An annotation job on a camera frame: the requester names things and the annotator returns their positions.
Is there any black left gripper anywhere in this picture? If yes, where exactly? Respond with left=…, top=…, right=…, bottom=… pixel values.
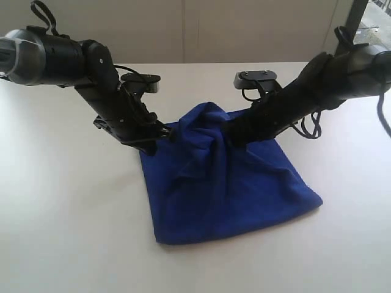
left=75, top=40, right=176, bottom=156

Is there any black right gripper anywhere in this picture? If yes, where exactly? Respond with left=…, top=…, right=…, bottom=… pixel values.
left=223, top=53, right=336, bottom=147

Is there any blue microfibre cloth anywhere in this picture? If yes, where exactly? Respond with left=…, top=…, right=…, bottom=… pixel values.
left=140, top=102, right=323, bottom=245

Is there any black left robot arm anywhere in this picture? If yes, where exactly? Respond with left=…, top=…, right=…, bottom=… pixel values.
left=1, top=26, right=175, bottom=156

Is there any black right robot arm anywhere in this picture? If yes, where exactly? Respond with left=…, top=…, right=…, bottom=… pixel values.
left=225, top=44, right=390, bottom=146

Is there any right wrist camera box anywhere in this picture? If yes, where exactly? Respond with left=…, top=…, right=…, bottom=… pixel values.
left=233, top=70, right=277, bottom=92

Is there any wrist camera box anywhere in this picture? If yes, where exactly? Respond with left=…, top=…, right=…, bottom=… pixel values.
left=121, top=73, right=161, bottom=94
left=233, top=70, right=277, bottom=92

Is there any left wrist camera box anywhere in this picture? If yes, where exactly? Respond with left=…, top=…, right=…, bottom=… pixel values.
left=121, top=73, right=161, bottom=94

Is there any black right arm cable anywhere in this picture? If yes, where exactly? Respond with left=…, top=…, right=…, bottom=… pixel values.
left=243, top=26, right=391, bottom=140

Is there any dark window frame post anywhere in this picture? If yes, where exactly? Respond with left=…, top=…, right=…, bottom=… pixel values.
left=334, top=0, right=368, bottom=56

